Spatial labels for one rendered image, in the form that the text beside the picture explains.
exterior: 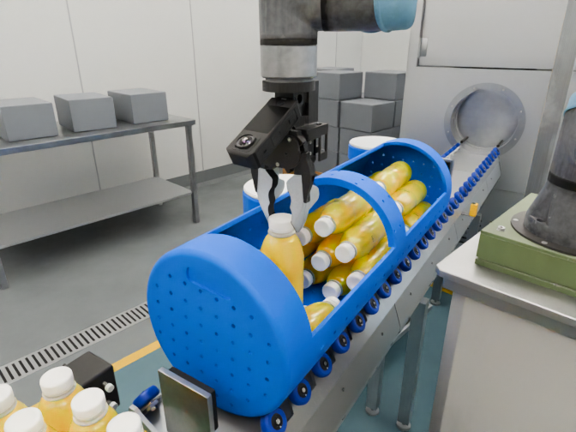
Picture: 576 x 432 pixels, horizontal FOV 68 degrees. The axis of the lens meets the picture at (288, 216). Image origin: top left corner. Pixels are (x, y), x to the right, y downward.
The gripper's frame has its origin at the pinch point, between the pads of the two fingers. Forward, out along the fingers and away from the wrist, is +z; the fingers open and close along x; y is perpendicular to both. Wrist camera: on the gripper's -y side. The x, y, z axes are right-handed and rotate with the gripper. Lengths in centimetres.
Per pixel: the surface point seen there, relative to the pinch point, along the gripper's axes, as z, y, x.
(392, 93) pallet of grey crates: 25, 378, 121
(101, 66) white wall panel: -5, 189, 314
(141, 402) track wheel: 28.1, -18.0, 15.1
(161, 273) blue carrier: 8.0, -11.1, 14.9
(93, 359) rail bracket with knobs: 25.1, -18.0, 27.0
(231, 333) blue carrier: 13.6, -11.1, 1.5
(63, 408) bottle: 19.6, -29.1, 15.4
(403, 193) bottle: 12, 57, 0
